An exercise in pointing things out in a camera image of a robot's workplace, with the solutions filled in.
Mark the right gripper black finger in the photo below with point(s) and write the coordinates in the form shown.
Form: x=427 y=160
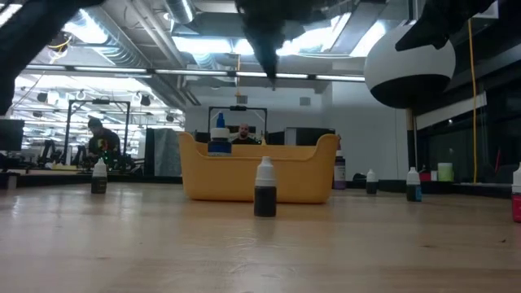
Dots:
x=431 y=44
x=427 y=30

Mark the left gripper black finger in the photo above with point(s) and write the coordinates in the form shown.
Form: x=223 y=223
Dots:
x=273 y=45
x=259 y=40

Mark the large blue food coloring bottle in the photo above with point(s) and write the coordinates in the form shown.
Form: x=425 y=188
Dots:
x=220 y=142

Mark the small blue dye bottle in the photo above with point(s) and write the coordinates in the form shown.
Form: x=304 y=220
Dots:
x=414 y=191

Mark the small white-capped dye bottle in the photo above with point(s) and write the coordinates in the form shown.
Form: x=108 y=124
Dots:
x=265 y=195
x=371 y=185
x=99 y=181

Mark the small red dye bottle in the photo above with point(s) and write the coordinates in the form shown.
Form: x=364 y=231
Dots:
x=517 y=203

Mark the background black robot arm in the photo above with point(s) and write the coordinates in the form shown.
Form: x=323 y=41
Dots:
x=51 y=150

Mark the large purple food coloring bottle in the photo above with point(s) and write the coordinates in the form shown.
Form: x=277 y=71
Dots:
x=340 y=175

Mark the long linear ceiling light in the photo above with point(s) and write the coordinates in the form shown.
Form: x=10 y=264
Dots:
x=293 y=76

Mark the white globe table lamp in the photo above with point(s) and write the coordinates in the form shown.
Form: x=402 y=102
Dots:
x=407 y=73

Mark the person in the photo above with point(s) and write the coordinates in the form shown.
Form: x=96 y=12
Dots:
x=103 y=142
x=244 y=132

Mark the black monitor back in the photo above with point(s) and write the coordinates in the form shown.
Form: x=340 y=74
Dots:
x=313 y=136

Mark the green cup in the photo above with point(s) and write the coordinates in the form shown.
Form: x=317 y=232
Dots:
x=445 y=173

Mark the red box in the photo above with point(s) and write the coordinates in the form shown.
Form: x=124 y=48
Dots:
x=425 y=177

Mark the yellow plastic tray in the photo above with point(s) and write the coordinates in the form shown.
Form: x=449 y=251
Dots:
x=244 y=179

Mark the grey curtain panel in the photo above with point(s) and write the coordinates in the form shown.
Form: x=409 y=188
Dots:
x=167 y=150

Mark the black ceiling device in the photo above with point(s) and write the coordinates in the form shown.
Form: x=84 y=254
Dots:
x=60 y=40

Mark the black computer monitor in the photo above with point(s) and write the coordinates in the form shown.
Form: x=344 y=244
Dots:
x=10 y=134

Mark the grey wall box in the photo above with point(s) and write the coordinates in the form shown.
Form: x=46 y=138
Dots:
x=242 y=99
x=305 y=101

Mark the black gantry frame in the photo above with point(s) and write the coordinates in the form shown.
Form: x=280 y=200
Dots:
x=238 y=108
x=100 y=101

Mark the silver ventilation duct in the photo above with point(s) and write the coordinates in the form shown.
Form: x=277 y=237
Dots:
x=122 y=49

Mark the black frame clamp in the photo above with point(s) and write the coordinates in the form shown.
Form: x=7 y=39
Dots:
x=361 y=177

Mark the black aluminium table frame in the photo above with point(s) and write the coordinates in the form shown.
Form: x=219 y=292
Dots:
x=154 y=179

